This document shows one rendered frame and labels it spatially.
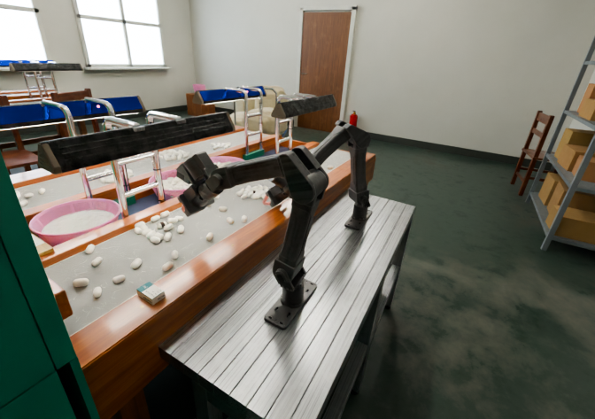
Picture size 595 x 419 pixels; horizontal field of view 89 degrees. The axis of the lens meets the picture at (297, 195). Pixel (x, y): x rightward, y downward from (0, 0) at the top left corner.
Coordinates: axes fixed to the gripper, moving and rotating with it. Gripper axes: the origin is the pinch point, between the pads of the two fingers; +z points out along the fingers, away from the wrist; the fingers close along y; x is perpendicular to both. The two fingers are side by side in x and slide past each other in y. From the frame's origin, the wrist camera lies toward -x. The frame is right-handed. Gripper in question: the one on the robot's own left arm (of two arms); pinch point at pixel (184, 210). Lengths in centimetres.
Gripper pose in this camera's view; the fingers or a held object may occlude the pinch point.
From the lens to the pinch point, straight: 104.3
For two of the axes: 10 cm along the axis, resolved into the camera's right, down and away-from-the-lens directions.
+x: 5.2, 8.5, 0.3
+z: -6.8, 4.0, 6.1
